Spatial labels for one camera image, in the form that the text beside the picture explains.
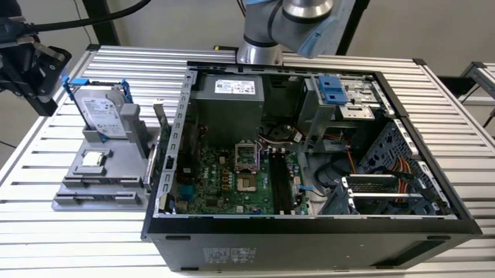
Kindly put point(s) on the green motherboard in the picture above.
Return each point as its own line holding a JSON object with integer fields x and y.
{"x": 251, "y": 199}

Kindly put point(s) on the grey disk bay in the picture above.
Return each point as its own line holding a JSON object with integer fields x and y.
{"x": 371, "y": 184}

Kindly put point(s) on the hard disk in blue carrier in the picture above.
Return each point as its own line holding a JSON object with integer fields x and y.
{"x": 99, "y": 110}

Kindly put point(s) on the teal board connector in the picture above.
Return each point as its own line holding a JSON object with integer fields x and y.
{"x": 186, "y": 193}

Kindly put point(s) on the silver CPU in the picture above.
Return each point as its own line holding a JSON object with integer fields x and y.
{"x": 92, "y": 158}

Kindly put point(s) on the black metal post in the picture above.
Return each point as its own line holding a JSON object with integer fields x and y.
{"x": 358, "y": 29}
{"x": 104, "y": 32}

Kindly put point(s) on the grey metal drive cage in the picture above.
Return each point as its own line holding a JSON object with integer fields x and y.
{"x": 316, "y": 116}

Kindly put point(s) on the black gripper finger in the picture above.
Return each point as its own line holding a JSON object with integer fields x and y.
{"x": 50, "y": 75}
{"x": 15, "y": 85}

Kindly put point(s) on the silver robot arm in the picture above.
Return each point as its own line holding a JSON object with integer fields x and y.
{"x": 302, "y": 17}

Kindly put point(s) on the black PC case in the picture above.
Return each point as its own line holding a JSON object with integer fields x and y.
{"x": 271, "y": 249}

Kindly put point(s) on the grey power supply unit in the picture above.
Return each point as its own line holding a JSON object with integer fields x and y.
{"x": 228, "y": 116}

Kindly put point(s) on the aluminium side table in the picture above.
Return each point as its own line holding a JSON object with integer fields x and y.
{"x": 479, "y": 72}

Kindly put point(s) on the grey parts rack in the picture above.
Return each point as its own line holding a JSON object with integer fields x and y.
{"x": 123, "y": 165}

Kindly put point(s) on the blue drive latch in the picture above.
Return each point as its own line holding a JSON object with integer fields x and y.
{"x": 330, "y": 89}

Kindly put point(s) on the CPU socket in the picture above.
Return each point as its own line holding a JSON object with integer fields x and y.
{"x": 247, "y": 184}

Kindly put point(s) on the metal locking lever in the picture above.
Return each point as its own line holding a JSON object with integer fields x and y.
{"x": 258, "y": 157}

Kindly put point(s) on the black RAM slot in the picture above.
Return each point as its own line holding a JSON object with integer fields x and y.
{"x": 275, "y": 179}
{"x": 280, "y": 179}
{"x": 284, "y": 179}

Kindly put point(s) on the green graphics card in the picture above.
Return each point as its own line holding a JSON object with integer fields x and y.
{"x": 164, "y": 130}

